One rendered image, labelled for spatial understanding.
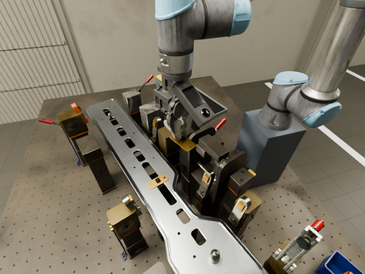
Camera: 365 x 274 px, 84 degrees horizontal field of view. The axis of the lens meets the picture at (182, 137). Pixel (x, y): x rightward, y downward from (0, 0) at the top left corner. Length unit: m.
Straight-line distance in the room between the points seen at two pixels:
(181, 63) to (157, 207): 0.53
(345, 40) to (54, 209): 1.37
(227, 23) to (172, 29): 0.11
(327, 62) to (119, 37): 2.38
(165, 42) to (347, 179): 2.42
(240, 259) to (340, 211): 1.70
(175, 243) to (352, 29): 0.78
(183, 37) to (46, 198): 1.15
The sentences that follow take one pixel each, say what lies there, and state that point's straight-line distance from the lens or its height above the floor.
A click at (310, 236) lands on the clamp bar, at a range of 0.59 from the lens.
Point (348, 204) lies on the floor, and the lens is 2.44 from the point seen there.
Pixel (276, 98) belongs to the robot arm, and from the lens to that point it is 0.93.
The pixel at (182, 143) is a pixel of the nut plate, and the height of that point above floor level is 1.28.
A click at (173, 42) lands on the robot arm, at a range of 0.43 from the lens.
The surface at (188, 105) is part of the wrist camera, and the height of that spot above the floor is 1.43.
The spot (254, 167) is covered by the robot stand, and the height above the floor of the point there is 0.88.
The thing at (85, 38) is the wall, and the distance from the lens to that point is 2.82.
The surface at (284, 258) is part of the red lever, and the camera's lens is 0.71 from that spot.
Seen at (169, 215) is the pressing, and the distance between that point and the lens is 0.77.
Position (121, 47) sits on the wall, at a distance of 2.84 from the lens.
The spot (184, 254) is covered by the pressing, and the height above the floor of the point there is 1.00.
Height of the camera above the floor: 1.70
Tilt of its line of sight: 43 degrees down
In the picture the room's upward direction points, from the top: straight up
